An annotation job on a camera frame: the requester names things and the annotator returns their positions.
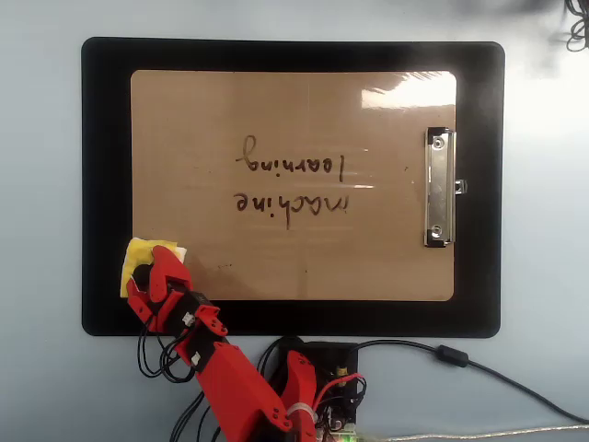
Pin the brown glossy clipboard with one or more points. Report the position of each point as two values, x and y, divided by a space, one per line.
294 115

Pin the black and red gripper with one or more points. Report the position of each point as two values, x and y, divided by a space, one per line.
195 306

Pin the black rubber mat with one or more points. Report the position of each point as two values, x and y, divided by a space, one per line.
294 55

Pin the silver metal clipboard clip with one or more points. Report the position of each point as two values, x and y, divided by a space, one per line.
439 193

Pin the small lit controller board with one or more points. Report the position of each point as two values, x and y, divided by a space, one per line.
347 433

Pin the yellow white sponge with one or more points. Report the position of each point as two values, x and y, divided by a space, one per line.
135 252

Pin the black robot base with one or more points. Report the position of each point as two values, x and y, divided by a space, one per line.
322 354

